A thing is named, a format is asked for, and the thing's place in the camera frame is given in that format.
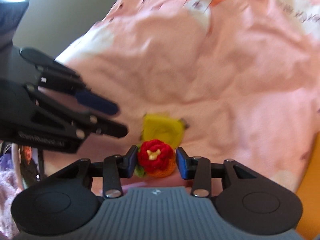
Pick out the smartphone with video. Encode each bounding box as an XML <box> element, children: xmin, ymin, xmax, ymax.
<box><xmin>11</xmin><ymin>144</ymin><xmax>47</xmax><ymax>190</ymax></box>

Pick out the orange cardboard storage box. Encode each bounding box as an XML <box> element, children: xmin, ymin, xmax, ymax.
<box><xmin>297</xmin><ymin>133</ymin><xmax>320</xmax><ymax>239</ymax></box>

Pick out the yellow round case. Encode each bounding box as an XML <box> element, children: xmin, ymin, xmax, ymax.
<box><xmin>140</xmin><ymin>114</ymin><xmax>190</xmax><ymax>149</ymax></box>

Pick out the pink printed duvet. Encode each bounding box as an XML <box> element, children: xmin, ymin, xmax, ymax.
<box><xmin>43</xmin><ymin>0</ymin><xmax>319</xmax><ymax>191</ymax></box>

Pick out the red orange crochet fruit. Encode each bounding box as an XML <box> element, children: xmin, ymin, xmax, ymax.
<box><xmin>135</xmin><ymin>139</ymin><xmax>176</xmax><ymax>178</ymax></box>

